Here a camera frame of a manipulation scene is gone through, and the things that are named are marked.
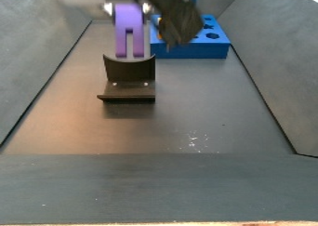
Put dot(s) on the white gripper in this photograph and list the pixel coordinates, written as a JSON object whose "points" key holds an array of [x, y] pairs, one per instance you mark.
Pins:
{"points": [[181, 20]]}

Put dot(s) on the purple double-square object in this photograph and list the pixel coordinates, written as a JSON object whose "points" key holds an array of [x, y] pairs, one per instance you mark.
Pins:
{"points": [[129, 23]]}

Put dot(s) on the blue shape sorting board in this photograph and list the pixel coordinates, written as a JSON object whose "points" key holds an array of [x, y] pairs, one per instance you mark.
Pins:
{"points": [[209, 45]]}

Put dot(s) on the black curved holder stand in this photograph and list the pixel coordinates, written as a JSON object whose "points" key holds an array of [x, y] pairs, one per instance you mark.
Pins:
{"points": [[130, 80]]}

